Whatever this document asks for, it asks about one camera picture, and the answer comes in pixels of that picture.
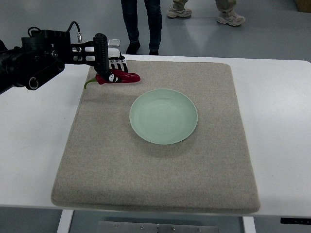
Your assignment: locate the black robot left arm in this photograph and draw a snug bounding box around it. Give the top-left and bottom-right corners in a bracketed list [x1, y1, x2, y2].
[0, 27, 113, 93]

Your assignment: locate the pale green plate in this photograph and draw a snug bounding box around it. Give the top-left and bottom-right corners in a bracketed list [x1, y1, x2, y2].
[129, 89, 198, 145]

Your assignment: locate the metal table base plate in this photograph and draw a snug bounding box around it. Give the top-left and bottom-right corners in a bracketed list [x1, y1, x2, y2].
[97, 221, 219, 233]

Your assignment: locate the cardboard box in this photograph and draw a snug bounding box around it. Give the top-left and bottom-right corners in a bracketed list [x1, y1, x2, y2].
[295, 0, 311, 13]

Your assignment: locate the person in khaki trousers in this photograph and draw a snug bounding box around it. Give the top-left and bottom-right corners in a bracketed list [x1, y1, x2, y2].
[167, 0, 245, 27]

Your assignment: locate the person in dark jeans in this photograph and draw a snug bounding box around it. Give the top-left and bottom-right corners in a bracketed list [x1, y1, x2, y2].
[121, 0, 162, 55]

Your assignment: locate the beige felt mat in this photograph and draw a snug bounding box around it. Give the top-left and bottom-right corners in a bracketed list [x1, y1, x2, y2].
[51, 61, 260, 214]

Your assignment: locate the red chili pepper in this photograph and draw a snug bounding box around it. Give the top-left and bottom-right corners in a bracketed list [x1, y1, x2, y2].
[84, 69, 141, 89]

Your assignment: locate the silver floor socket plate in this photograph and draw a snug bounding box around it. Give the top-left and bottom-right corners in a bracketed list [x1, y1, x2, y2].
[108, 39, 121, 48]

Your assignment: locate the black table control panel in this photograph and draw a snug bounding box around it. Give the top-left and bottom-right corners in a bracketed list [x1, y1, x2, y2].
[280, 217, 311, 225]

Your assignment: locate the white table leg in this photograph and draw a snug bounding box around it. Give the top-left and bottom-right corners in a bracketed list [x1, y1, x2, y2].
[57, 210, 74, 233]

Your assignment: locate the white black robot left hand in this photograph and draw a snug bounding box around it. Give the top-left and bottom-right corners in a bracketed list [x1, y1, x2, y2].
[107, 48, 129, 83]

